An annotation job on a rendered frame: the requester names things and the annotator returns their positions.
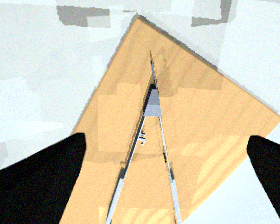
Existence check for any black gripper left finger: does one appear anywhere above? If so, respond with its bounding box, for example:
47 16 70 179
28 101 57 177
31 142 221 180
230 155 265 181
0 132 87 224

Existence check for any light wooden board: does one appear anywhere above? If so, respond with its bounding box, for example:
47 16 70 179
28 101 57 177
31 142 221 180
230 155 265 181
59 17 280 224

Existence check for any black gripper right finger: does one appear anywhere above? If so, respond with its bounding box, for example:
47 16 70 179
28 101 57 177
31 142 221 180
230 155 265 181
246 135 280 219

